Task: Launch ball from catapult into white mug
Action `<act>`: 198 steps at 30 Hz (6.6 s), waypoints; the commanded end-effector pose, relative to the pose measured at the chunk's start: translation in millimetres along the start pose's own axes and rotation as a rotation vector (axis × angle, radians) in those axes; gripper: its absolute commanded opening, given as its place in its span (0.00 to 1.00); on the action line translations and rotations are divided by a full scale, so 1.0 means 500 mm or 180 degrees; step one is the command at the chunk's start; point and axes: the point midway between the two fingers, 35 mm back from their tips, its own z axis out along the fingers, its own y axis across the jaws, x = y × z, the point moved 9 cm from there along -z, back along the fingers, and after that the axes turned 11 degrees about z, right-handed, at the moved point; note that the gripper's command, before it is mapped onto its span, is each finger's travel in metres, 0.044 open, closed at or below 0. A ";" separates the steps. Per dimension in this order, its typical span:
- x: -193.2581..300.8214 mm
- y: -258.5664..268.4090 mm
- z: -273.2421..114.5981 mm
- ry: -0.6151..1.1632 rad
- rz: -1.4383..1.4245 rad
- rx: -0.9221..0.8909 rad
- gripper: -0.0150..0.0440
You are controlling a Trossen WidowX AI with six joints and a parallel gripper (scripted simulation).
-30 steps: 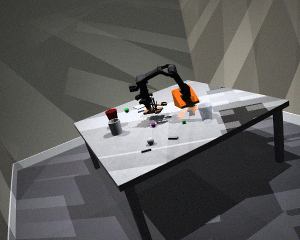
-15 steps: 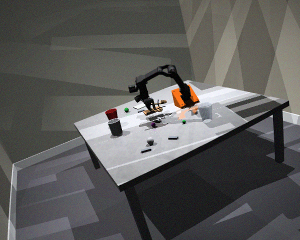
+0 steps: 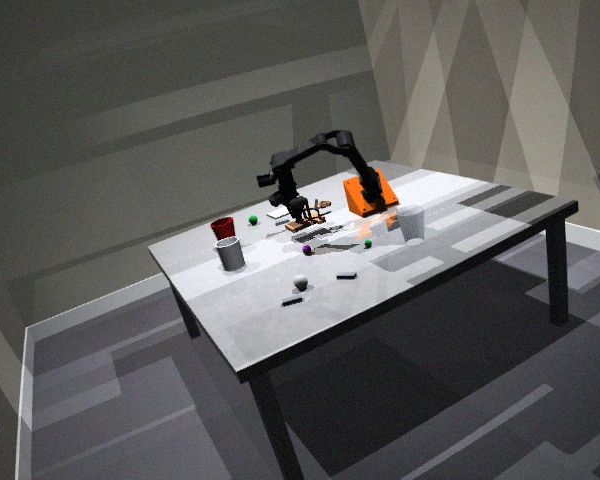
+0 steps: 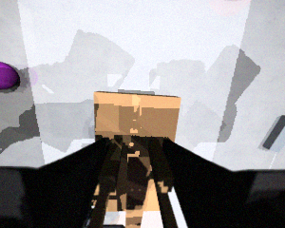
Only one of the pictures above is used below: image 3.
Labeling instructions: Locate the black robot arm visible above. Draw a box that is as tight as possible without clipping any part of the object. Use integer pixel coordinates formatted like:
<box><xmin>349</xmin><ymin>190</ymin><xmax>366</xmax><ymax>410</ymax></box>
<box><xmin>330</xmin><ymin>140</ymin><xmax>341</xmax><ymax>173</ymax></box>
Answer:
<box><xmin>256</xmin><ymin>130</ymin><xmax>382</xmax><ymax>207</ymax></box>

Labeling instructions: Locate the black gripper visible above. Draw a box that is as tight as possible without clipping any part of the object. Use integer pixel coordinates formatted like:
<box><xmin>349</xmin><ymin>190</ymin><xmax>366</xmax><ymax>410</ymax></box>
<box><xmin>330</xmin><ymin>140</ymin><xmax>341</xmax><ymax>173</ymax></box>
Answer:
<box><xmin>278</xmin><ymin>180</ymin><xmax>309</xmax><ymax>222</ymax></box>

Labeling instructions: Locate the white ball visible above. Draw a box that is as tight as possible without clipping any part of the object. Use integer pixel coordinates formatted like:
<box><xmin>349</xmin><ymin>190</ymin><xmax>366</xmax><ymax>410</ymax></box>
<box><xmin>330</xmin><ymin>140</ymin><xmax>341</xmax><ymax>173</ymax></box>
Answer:
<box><xmin>294</xmin><ymin>275</ymin><xmax>308</xmax><ymax>289</ymax></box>

